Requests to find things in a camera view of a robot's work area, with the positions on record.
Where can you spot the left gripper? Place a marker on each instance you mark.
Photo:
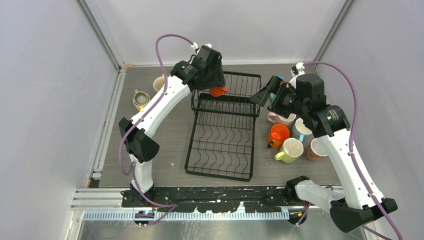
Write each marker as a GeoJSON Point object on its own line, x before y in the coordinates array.
{"type": "Point", "coordinates": [219, 80]}

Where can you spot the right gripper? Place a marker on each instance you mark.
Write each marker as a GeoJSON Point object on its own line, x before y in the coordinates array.
{"type": "Point", "coordinates": [261, 97]}

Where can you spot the pink faceted mug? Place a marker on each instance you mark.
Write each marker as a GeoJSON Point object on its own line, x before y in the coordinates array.
{"type": "Point", "coordinates": [278, 119]}

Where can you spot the orange mug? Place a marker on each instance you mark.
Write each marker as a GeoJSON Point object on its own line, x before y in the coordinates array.
{"type": "Point", "coordinates": [218, 91]}
{"type": "Point", "coordinates": [277, 135]}

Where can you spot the orange mug front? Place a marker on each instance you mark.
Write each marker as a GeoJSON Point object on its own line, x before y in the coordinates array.
{"type": "Point", "coordinates": [277, 135]}

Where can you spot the light blue mug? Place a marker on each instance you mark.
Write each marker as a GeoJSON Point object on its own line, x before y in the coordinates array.
{"type": "Point", "coordinates": [300, 132]}

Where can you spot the cream floral tall mug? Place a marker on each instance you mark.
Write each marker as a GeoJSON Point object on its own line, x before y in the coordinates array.
{"type": "Point", "coordinates": [158, 83]}

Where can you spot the light green mug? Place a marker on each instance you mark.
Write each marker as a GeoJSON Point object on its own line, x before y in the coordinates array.
{"type": "Point", "coordinates": [291, 150]}

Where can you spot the grey mug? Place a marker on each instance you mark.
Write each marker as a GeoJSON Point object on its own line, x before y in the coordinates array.
{"type": "Point", "coordinates": [141, 97]}

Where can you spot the salmon pink mug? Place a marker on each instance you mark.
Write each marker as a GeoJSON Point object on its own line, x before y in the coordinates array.
{"type": "Point", "coordinates": [315, 151]}

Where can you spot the yellow mug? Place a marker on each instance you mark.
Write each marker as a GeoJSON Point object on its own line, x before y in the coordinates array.
{"type": "Point", "coordinates": [140, 107]}

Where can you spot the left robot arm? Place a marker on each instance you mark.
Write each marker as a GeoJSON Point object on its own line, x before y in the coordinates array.
{"type": "Point", "coordinates": [137, 133]}

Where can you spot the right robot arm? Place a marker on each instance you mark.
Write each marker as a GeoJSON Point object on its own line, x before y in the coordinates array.
{"type": "Point", "coordinates": [361, 201]}

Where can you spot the toy block building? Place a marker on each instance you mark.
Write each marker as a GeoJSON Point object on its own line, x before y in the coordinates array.
{"type": "Point", "coordinates": [275, 84]}

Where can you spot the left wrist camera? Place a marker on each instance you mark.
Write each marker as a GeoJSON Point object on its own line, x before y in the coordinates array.
{"type": "Point", "coordinates": [197, 47]}

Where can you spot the black wire dish rack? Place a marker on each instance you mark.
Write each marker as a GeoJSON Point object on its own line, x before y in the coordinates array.
{"type": "Point", "coordinates": [223, 134]}

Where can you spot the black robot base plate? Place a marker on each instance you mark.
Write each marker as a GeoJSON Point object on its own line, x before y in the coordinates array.
{"type": "Point", "coordinates": [215, 199]}

